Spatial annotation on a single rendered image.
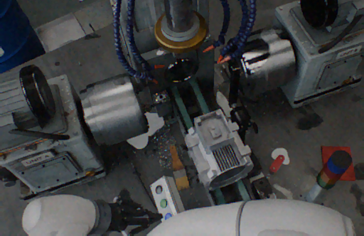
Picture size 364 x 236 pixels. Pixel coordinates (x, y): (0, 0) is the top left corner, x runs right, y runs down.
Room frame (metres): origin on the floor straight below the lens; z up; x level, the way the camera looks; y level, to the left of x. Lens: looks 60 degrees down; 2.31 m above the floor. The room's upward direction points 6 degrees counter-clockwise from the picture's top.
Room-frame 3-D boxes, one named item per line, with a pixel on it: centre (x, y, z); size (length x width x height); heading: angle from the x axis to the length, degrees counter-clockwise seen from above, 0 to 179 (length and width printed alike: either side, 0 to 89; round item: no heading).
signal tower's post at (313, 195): (0.42, -0.44, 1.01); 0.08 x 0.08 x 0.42; 15
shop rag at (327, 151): (0.57, -0.59, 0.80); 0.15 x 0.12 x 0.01; 171
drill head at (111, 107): (0.78, 0.33, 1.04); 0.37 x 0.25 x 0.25; 105
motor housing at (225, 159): (0.57, -0.09, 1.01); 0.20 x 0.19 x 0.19; 16
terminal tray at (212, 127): (0.61, -0.08, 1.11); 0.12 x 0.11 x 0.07; 16
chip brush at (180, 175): (0.62, 0.07, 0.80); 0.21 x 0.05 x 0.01; 10
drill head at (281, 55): (0.95, -0.34, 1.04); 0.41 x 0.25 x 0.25; 105
